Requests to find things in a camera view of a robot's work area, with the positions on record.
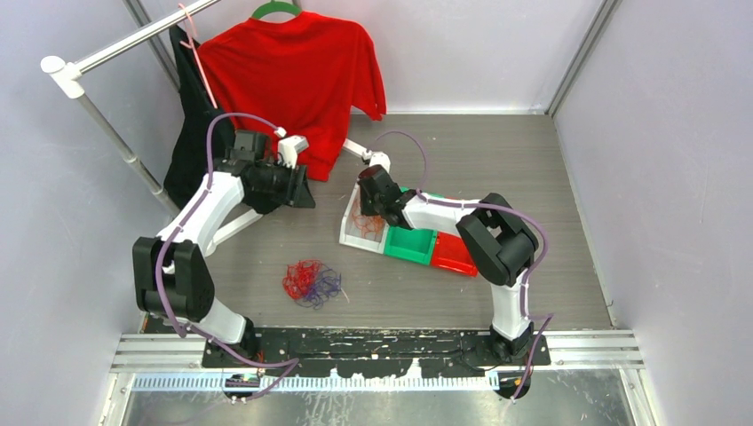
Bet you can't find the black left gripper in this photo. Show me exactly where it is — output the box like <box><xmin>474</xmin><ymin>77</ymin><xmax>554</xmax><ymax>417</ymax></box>
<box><xmin>253</xmin><ymin>158</ymin><xmax>315</xmax><ymax>209</ymax></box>

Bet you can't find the orange cable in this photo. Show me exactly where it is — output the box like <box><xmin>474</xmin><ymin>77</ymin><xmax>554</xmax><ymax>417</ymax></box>
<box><xmin>350</xmin><ymin>200</ymin><xmax>386</xmax><ymax>241</ymax></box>

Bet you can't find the cable pile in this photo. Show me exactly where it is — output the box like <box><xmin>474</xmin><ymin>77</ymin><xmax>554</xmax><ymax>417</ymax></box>
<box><xmin>281</xmin><ymin>260</ymin><xmax>345</xmax><ymax>311</ymax></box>

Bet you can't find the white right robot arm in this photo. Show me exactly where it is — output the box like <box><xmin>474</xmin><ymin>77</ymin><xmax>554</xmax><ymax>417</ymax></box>
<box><xmin>357</xmin><ymin>165</ymin><xmax>539</xmax><ymax>365</ymax></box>

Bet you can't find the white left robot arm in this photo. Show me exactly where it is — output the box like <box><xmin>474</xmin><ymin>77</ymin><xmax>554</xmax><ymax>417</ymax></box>
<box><xmin>132</xmin><ymin>130</ymin><xmax>315</xmax><ymax>367</ymax></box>

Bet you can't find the white plastic bin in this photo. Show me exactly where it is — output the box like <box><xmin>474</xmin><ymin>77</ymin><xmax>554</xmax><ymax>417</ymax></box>
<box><xmin>338</xmin><ymin>185</ymin><xmax>389</xmax><ymax>255</ymax></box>

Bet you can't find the green plastic bin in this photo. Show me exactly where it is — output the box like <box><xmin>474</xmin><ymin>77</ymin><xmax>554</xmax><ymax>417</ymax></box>
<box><xmin>384</xmin><ymin>226</ymin><xmax>438</xmax><ymax>265</ymax></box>

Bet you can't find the red plastic bin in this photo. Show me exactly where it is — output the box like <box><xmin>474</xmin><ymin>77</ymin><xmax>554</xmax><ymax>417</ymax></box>
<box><xmin>422</xmin><ymin>201</ymin><xmax>478</xmax><ymax>277</ymax></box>

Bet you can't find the black t-shirt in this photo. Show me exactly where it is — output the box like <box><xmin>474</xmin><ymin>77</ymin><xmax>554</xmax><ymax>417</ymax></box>
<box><xmin>163</xmin><ymin>24</ymin><xmax>283</xmax><ymax>216</ymax></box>

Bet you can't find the red t-shirt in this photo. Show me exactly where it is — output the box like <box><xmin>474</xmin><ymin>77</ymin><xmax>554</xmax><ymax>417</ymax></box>
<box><xmin>198</xmin><ymin>12</ymin><xmax>387</xmax><ymax>182</ymax></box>

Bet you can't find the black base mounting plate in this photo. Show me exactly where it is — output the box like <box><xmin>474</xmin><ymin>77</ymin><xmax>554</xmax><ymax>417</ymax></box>
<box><xmin>202</xmin><ymin>327</ymin><xmax>552</xmax><ymax>381</ymax></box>

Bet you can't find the green clothes hanger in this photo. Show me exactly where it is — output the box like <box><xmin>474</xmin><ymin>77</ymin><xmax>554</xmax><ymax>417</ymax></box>
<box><xmin>250</xmin><ymin>1</ymin><xmax>303</xmax><ymax>23</ymax></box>

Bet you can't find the pink clothes hanger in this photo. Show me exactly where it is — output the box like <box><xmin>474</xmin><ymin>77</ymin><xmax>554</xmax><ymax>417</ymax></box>
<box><xmin>178</xmin><ymin>3</ymin><xmax>219</xmax><ymax>109</ymax></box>

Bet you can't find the metal clothes rack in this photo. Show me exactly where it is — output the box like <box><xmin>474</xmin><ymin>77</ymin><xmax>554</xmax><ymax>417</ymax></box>
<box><xmin>40</xmin><ymin>0</ymin><xmax>376</xmax><ymax>249</ymax></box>

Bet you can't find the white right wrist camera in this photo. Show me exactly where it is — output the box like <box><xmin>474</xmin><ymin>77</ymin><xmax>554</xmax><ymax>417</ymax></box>
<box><xmin>361</xmin><ymin>150</ymin><xmax>392</xmax><ymax>172</ymax></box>

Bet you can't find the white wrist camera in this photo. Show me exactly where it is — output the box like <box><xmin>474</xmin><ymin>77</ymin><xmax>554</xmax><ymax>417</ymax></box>
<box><xmin>273</xmin><ymin>127</ymin><xmax>309</xmax><ymax>169</ymax></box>
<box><xmin>361</xmin><ymin>150</ymin><xmax>392</xmax><ymax>172</ymax></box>

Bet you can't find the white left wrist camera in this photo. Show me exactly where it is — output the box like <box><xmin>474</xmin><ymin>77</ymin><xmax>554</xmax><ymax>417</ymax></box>
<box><xmin>273</xmin><ymin>127</ymin><xmax>309</xmax><ymax>169</ymax></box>

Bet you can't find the white slotted cable duct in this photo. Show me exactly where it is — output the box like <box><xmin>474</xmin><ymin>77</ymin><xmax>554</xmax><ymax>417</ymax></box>
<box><xmin>131</xmin><ymin>372</ymin><xmax>500</xmax><ymax>392</ymax></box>

